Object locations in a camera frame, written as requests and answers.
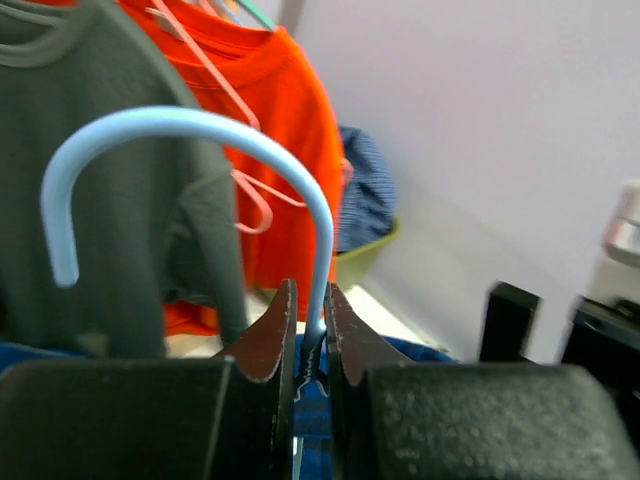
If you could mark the blue checked shirt in basket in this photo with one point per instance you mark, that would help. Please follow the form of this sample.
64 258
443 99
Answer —
369 198

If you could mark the dark grey shirt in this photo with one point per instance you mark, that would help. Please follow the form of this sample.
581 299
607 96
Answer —
62 68

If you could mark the green laundry basket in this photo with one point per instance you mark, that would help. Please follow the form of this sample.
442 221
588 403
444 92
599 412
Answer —
353 266

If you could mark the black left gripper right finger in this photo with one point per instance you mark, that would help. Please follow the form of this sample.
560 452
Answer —
394 418

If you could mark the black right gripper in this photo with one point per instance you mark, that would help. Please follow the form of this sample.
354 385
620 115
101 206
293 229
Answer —
603 337

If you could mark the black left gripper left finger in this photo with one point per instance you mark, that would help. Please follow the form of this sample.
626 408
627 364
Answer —
224 417

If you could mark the light blue wire hanger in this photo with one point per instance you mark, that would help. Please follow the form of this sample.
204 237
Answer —
138 206

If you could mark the teal hanger with orange shirt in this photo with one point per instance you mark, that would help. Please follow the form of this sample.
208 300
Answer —
250 7

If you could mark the blue plaid shirt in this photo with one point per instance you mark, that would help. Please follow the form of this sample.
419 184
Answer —
312 426

